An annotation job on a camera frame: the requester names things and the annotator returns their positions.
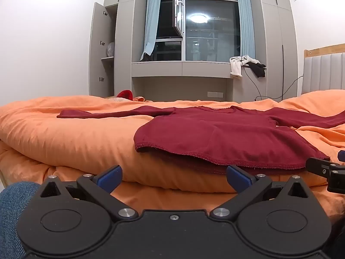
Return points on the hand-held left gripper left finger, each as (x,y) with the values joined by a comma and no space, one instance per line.
(110,178)

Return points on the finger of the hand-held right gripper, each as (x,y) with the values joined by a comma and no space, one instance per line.
(333,174)
(342,156)

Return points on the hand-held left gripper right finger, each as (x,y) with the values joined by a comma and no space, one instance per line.
(237,178)

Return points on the dark red sweater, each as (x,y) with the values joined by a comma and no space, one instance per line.
(215,135)

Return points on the orange blanket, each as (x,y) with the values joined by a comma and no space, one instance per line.
(67,135)

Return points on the pale patterned cloth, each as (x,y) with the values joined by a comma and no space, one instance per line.
(118,99)

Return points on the small orange cloth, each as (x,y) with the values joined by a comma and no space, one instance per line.
(139,99)

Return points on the bright red plush item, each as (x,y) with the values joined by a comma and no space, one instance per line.
(125,94)

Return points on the person's leg in jeans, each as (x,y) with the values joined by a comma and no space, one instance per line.
(10,215)

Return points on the white cloth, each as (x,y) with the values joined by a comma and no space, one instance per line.
(236,68)

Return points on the black cloth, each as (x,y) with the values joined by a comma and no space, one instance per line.
(258,70)

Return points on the grey window desk unit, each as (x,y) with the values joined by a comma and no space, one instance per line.
(183,68)

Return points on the small dark object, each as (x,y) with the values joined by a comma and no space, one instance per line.
(147,57)

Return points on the grey tall cabinet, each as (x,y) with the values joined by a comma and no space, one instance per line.
(277,45)

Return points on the clear plastic bag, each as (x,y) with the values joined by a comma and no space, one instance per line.
(110,50)

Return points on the grey wardrobe door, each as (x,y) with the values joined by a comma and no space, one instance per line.
(98,48)

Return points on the grey wardrobe with shelves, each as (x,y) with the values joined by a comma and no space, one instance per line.
(125,32)

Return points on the large glass window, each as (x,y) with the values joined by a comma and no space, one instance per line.
(210,32)

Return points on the light blue straight curtain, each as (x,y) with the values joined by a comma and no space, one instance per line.
(245,24)

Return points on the light blue tied curtain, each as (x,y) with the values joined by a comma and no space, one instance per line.
(151,24)

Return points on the open window sash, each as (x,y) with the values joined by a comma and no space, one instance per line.
(178,10)

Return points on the padded headboard with wooden frame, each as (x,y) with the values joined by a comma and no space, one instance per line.
(323,71)

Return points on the white wall socket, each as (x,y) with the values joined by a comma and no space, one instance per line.
(215,94)

